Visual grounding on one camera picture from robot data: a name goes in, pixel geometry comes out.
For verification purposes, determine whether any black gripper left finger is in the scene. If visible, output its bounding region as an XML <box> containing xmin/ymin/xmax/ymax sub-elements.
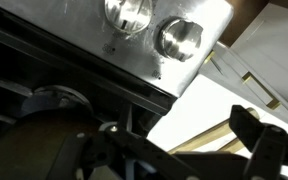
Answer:
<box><xmin>77</xmin><ymin>103</ymin><xmax>205</xmax><ymax>180</ymax></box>

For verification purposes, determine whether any white cabinet door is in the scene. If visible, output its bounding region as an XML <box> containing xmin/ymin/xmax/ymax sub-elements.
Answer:
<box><xmin>232</xmin><ymin>2</ymin><xmax>288</xmax><ymax>133</ymax></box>
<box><xmin>199</xmin><ymin>40</ymin><xmax>242</xmax><ymax>98</ymax></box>

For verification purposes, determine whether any dark brown cooking pot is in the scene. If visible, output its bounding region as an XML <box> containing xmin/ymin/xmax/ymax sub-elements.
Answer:
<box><xmin>0</xmin><ymin>84</ymin><xmax>102</xmax><ymax>180</ymax></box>

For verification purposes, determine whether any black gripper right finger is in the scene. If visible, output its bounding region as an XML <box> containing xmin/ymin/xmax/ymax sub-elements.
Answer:
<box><xmin>228</xmin><ymin>104</ymin><xmax>288</xmax><ymax>180</ymax></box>

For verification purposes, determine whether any cabinet door handle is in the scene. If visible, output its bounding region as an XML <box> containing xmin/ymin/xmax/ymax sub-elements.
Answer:
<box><xmin>203</xmin><ymin>49</ymin><xmax>217</xmax><ymax>66</ymax></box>
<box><xmin>242</xmin><ymin>71</ymin><xmax>282</xmax><ymax>111</ymax></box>

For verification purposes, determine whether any silver stove knob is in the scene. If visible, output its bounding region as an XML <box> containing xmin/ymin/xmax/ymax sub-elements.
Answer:
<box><xmin>103</xmin><ymin>0</ymin><xmax>155</xmax><ymax>36</ymax></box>
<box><xmin>154</xmin><ymin>18</ymin><xmax>204</xmax><ymax>63</ymax></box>

